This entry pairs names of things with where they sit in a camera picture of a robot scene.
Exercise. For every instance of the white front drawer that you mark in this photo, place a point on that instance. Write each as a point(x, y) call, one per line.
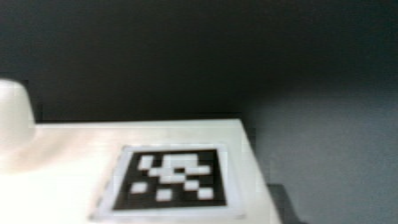
point(129, 172)

